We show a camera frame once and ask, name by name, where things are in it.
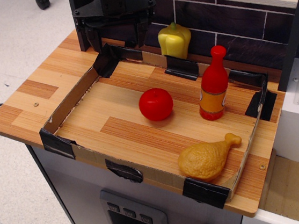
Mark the grey oven control panel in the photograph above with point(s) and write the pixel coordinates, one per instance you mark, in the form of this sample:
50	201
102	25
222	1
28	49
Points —
120	210

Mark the cardboard fence with black tape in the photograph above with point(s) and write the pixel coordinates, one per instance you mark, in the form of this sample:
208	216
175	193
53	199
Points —
99	122

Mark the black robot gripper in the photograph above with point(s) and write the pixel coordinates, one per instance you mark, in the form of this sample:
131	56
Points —
104	13

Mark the toy chicken drumstick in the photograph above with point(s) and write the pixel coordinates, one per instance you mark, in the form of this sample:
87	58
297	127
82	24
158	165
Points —
205	161

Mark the black caster wheel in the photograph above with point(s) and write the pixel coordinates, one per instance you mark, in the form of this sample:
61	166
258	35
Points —
43	4

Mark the red hot sauce bottle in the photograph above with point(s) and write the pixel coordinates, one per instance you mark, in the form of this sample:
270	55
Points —
214	86

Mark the black upright post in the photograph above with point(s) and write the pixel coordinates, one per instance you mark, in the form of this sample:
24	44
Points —
83	42

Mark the yellow toy bell pepper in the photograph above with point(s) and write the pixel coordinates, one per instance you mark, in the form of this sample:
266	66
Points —
174	40

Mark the red toy tomato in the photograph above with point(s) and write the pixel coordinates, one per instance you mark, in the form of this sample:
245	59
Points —
156	104

